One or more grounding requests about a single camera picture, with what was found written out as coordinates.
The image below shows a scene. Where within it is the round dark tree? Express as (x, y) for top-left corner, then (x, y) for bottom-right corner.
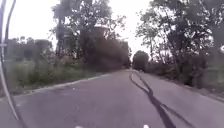
(132, 50), (150, 72)

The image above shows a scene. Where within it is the row of trees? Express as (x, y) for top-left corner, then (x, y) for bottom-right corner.
(135, 0), (224, 89)
(4, 0), (132, 79)

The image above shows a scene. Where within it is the grey asphalt road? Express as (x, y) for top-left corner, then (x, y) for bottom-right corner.
(0, 68), (224, 128)

